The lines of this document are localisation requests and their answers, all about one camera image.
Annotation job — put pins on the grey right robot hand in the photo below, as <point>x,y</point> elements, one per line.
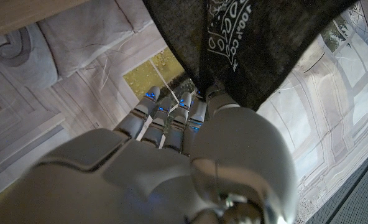
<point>140,180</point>

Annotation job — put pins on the black paisley bandana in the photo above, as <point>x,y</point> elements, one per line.
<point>264,40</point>

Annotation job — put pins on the printed window backdrop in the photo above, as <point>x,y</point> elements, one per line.
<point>62,77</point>

